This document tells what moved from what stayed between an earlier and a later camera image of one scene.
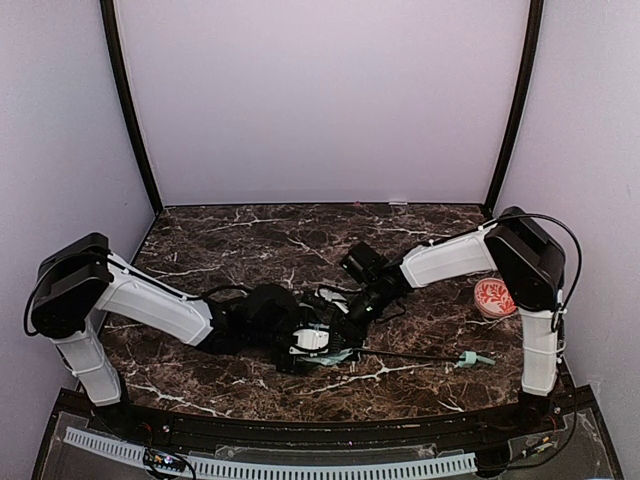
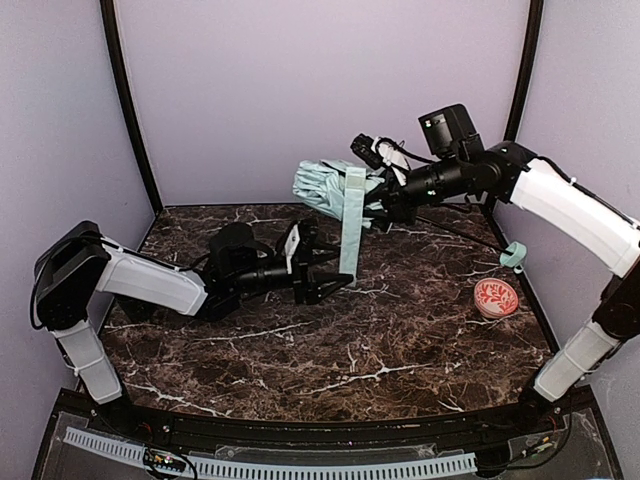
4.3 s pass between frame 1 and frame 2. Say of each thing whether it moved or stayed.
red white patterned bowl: stayed
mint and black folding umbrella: moved
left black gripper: moved
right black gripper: moved
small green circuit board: stayed
